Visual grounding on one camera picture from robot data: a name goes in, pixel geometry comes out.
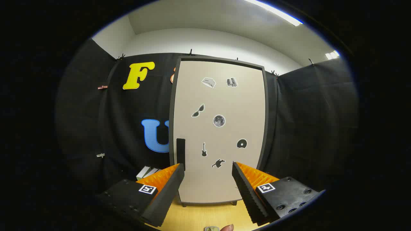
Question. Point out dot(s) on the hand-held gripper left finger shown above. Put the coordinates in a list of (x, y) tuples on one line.
[(167, 195)]

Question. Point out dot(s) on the green book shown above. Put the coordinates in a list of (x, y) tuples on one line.
[(143, 173)]

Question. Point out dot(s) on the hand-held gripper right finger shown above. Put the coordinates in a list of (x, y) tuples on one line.
[(249, 192)]

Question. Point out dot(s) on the black backdrop cloth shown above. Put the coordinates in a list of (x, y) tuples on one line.
[(305, 122)]

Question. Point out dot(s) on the reddish clip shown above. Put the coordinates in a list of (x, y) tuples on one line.
[(102, 87)]

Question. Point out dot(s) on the brown book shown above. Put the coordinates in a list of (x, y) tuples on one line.
[(150, 172), (156, 171)]

